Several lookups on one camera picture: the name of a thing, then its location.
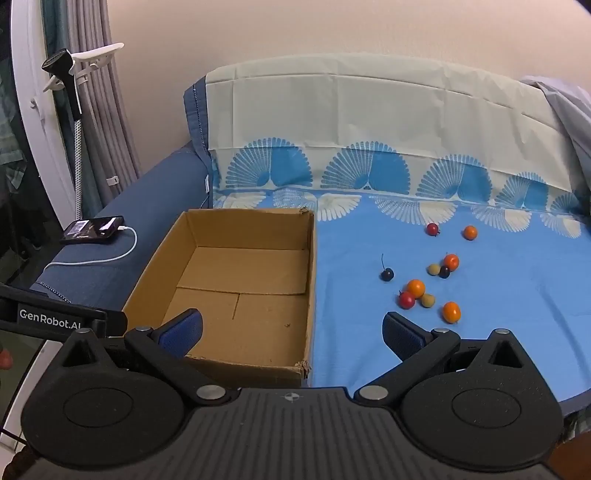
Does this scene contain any brown cardboard box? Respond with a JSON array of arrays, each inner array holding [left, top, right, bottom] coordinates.
[[121, 208, 318, 389]]

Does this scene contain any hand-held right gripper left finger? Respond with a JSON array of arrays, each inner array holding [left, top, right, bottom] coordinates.
[[48, 308, 238, 407]]

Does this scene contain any plaid shirt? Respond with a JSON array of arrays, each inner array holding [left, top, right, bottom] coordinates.
[[0, 69, 28, 185]]

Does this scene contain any white charging cable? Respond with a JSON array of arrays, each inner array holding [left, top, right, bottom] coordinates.
[[44, 225, 138, 278]]

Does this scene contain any black smartphone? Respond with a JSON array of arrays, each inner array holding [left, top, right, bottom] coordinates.
[[60, 215, 125, 243]]

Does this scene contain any blue sofa armrest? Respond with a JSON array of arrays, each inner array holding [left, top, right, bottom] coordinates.
[[34, 76, 218, 324]]

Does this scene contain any blue fan-print sheet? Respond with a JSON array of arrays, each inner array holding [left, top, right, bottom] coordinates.
[[203, 53, 591, 411]]

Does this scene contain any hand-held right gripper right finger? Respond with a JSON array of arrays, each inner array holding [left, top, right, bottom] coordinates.
[[353, 311, 539, 402]]

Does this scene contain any garment steamer on stand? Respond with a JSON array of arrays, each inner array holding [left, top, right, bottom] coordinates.
[[41, 0, 141, 217]]

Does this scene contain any pale grey cloth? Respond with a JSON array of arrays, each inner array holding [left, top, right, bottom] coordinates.
[[522, 74, 591, 195]]

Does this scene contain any white door frame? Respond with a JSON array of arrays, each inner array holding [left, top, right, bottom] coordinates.
[[9, 0, 77, 232]]

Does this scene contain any black garment steamer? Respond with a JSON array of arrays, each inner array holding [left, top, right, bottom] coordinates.
[[41, 48, 86, 222]]

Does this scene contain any white plastic hanger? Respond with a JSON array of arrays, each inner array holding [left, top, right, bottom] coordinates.
[[30, 41, 125, 107]]

